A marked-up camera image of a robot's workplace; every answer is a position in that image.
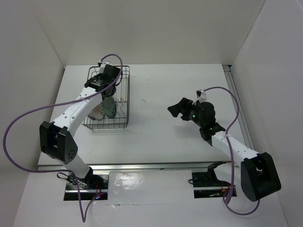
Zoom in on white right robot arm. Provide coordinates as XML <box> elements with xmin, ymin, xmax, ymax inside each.
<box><xmin>168</xmin><ymin>98</ymin><xmax>281</xmax><ymax>201</ymax></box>

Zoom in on small blue patterned plate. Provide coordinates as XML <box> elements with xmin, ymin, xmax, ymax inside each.
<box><xmin>101</xmin><ymin>97</ymin><xmax>117</xmax><ymax>119</ymax></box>

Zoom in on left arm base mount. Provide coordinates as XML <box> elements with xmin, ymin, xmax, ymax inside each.
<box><xmin>57</xmin><ymin>173</ymin><xmax>109</xmax><ymax>201</ymax></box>

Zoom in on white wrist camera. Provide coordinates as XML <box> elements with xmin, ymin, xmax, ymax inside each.
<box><xmin>98</xmin><ymin>61</ymin><xmax>113</xmax><ymax>75</ymax></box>
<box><xmin>196</xmin><ymin>89</ymin><xmax>207</xmax><ymax>103</ymax></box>

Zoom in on metal wire dish rack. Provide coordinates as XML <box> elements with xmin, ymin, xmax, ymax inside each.
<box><xmin>82</xmin><ymin>65</ymin><xmax>130</xmax><ymax>130</ymax></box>

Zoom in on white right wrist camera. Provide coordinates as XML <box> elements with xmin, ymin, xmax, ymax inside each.
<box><xmin>196</xmin><ymin>89</ymin><xmax>207</xmax><ymax>103</ymax></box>

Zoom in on aluminium front rail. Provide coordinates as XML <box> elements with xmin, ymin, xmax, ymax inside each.
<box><xmin>37</xmin><ymin>161</ymin><xmax>214</xmax><ymax>173</ymax></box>

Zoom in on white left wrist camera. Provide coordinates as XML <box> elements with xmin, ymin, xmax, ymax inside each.
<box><xmin>98</xmin><ymin>61</ymin><xmax>113</xmax><ymax>75</ymax></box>

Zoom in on orange sunburst plate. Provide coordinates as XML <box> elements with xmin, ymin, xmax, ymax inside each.
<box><xmin>88</xmin><ymin>104</ymin><xmax>105</xmax><ymax>121</ymax></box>

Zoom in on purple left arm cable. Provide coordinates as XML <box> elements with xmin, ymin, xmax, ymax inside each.
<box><xmin>2</xmin><ymin>53</ymin><xmax>124</xmax><ymax>173</ymax></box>

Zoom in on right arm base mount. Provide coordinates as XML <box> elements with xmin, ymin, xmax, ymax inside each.
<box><xmin>188</xmin><ymin>172</ymin><xmax>231</xmax><ymax>199</ymax></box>

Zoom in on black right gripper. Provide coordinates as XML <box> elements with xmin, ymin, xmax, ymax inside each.
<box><xmin>168</xmin><ymin>97</ymin><xmax>205</xmax><ymax>127</ymax></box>

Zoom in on aluminium side rail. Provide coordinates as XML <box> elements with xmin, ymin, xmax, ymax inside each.
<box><xmin>222</xmin><ymin>65</ymin><xmax>255</xmax><ymax>150</ymax></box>

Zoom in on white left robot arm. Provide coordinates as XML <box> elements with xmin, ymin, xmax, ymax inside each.
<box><xmin>39</xmin><ymin>64</ymin><xmax>122</xmax><ymax>189</ymax></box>

